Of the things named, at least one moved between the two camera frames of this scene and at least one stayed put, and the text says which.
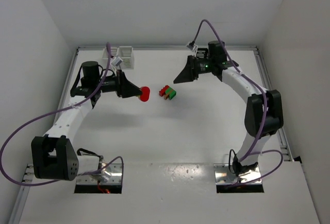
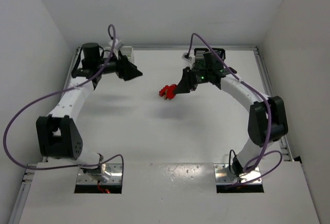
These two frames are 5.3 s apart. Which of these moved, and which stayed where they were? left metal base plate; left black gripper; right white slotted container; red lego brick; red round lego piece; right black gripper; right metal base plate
Moved: right black gripper; red round lego piece; left black gripper
Stayed: red lego brick; right white slotted container; right metal base plate; left metal base plate
